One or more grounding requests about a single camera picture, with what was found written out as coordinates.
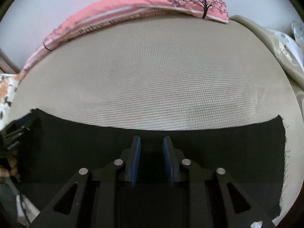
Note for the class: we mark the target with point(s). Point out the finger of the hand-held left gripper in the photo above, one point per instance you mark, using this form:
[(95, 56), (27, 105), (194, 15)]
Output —
[(28, 120)]

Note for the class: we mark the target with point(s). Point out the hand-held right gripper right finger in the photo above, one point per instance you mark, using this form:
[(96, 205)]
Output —
[(167, 161)]

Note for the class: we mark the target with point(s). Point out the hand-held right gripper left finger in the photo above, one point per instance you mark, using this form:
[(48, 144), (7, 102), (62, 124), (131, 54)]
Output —
[(135, 161)]

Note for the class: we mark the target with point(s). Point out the black pants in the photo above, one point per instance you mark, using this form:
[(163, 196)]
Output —
[(83, 142)]

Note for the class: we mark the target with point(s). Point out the white floral pillow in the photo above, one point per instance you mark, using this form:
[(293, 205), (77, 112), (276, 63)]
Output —
[(6, 92)]

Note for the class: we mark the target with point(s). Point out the beige satin blanket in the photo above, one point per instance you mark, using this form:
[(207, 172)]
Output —
[(261, 35)]

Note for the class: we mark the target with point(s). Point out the pink tree-print pillow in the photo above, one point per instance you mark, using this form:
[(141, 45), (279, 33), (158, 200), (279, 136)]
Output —
[(133, 2)]

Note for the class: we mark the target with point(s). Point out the white dotted cloth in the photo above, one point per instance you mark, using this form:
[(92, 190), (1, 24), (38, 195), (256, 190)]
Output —
[(285, 38)]

